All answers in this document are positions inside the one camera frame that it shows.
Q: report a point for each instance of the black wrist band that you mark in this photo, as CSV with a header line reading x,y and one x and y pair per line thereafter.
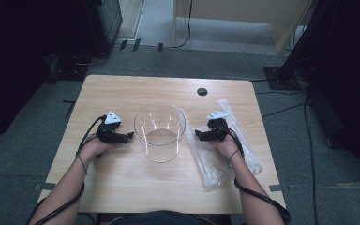
x,y
231,155
82,164

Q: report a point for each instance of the black metal stand base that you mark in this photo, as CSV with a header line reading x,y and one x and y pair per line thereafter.
x,y
278,79
72,73

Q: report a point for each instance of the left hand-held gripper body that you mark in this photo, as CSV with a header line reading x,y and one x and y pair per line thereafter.
x,y
109,131

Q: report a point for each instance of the person's dark clothing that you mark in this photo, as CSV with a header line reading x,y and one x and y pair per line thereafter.
x,y
162,218

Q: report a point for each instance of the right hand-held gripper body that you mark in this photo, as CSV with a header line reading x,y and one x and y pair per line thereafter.
x,y
220,129

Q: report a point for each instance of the dark curtain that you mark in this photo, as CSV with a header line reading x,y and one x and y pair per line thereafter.
x,y
18,62
350,78

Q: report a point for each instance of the black cabinet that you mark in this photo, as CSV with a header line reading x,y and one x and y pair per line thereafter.
x,y
106,25

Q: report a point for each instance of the black right wrist band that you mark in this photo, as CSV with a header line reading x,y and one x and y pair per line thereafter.
x,y
231,155

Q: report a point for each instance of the clear plastic bag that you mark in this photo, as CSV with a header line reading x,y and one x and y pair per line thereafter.
x,y
211,168

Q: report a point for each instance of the person's left hand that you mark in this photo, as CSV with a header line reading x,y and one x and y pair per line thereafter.
x,y
95,146

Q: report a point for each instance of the person's right hand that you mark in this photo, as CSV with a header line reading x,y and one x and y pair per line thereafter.
x,y
228,148

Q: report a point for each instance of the beige wooden furniture panel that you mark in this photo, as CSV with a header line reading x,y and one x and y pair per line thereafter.
x,y
231,9

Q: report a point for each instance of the black left wrist band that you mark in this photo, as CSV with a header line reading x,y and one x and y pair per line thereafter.
x,y
82,164

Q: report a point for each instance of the black round table grommet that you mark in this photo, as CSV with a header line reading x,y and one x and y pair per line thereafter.
x,y
202,92

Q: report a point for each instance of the grey floor tape strip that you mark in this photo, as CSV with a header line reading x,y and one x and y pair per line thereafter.
x,y
278,187
45,186

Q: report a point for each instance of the clear cylindrical container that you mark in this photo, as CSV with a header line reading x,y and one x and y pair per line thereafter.
x,y
161,145

